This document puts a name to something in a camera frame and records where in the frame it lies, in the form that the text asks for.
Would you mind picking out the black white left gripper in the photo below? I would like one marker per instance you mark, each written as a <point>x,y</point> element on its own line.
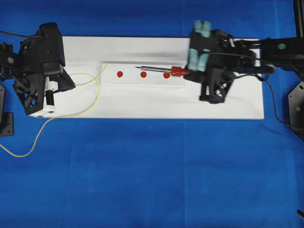
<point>30,80</point>

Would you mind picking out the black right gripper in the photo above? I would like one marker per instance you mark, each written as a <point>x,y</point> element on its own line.
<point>215,85</point>

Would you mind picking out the white work board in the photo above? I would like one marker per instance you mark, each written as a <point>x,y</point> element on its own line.
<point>93,63</point>

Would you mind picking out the red dot mark middle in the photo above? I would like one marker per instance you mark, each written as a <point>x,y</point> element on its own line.
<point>143,74</point>

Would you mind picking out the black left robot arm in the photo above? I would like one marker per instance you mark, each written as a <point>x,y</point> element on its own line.
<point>6,61</point>

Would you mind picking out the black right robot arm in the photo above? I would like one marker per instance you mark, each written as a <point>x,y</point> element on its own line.
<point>231,59</point>

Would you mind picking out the red dot mark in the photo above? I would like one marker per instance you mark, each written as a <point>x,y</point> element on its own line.
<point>143,74</point>
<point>166,75</point>
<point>120,73</point>

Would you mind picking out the red dot mark right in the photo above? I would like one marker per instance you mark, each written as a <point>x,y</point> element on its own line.
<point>166,75</point>

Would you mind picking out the blue table cloth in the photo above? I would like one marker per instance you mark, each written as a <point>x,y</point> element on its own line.
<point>115,173</point>

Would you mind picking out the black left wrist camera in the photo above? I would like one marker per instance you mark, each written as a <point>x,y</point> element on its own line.
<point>51,50</point>

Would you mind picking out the red dot mark left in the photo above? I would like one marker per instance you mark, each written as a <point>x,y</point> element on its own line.
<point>120,73</point>

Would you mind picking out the black aluminium frame post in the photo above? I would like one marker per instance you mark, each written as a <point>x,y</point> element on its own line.
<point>299,17</point>

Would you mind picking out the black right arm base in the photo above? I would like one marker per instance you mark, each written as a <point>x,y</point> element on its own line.
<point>296,109</point>

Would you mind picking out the red soldering iron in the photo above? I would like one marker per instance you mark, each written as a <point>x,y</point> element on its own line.
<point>173,71</point>

